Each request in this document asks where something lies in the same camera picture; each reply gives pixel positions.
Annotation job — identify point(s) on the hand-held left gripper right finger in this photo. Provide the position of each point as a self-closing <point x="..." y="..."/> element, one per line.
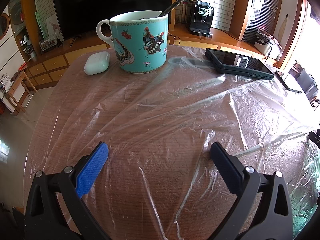
<point x="226" y="172"/>

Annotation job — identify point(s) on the grey armchair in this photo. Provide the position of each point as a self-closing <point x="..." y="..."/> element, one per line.
<point x="308" y="82"/>

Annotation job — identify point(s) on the white earbud case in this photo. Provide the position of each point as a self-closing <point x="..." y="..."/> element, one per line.
<point x="96" y="63"/>

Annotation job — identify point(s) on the teal butterfly mug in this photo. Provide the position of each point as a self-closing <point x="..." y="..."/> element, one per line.
<point x="140" y="45"/>

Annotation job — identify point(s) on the small wooden side table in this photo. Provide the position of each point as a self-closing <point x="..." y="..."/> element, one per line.
<point x="16" y="82"/>

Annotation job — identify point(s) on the tablet in dark case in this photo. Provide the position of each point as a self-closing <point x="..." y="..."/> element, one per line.
<point x="237" y="62"/>

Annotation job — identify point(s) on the black smartphone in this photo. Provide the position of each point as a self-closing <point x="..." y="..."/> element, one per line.
<point x="285" y="78"/>

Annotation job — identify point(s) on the giraffe picture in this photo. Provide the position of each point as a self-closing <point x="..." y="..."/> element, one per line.
<point x="55" y="28"/>

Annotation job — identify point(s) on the crumpled dark bag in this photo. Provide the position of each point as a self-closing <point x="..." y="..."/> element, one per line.
<point x="265" y="36"/>

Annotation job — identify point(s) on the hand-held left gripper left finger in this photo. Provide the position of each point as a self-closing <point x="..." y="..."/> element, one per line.
<point x="91" y="172"/>

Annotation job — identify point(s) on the dark metal spoon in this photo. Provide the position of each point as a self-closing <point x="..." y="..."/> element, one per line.
<point x="175" y="5"/>

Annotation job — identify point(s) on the black ribbed heater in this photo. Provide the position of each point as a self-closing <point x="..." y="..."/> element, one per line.
<point x="250" y="33"/>

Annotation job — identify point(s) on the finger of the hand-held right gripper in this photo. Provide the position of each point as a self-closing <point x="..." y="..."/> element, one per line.
<point x="315" y="136"/>

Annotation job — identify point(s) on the clear plastic table sheet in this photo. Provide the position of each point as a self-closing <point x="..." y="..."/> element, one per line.
<point x="162" y="120"/>

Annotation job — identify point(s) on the black coffee machine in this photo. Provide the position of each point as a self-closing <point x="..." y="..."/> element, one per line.
<point x="202" y="17"/>

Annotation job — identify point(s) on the black flat screen television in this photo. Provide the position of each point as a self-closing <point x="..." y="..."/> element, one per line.
<point x="112" y="2"/>

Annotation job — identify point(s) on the white storage container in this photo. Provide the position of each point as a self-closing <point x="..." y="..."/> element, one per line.
<point x="262" y="48"/>

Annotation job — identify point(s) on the floral picture frame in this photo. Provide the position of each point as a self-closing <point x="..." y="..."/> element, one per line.
<point x="48" y="45"/>

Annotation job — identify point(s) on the stack of papers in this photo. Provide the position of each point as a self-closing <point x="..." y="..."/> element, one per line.
<point x="5" y="83"/>

